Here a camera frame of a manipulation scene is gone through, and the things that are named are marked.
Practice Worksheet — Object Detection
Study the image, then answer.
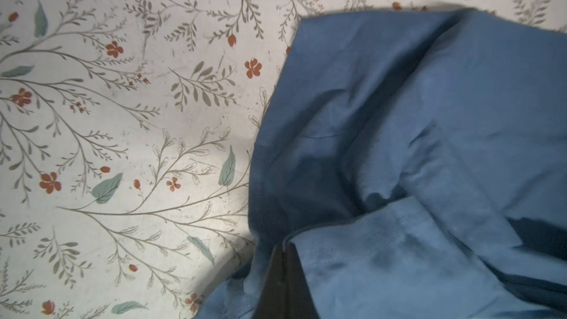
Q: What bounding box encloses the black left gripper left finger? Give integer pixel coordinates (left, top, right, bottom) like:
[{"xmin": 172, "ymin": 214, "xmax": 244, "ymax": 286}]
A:
[{"xmin": 252, "ymin": 245, "xmax": 285, "ymax": 319}]

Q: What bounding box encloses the blue t shirt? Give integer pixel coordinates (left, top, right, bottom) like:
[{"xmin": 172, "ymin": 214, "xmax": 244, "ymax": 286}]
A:
[{"xmin": 197, "ymin": 9, "xmax": 566, "ymax": 318}]

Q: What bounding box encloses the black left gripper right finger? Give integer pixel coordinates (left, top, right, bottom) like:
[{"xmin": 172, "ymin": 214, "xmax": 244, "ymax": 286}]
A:
[{"xmin": 283, "ymin": 244, "xmax": 320, "ymax": 319}]

